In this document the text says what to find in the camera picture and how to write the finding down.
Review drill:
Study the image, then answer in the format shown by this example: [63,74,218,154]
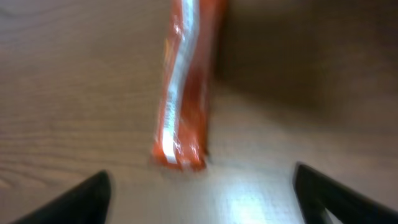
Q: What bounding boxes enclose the orange snack bar wrapper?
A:
[152,0,227,170]

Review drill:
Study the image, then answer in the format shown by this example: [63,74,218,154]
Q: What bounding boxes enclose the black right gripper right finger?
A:
[293,162,397,224]

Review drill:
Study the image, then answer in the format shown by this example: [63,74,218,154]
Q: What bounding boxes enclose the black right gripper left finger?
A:
[12,170,111,224]

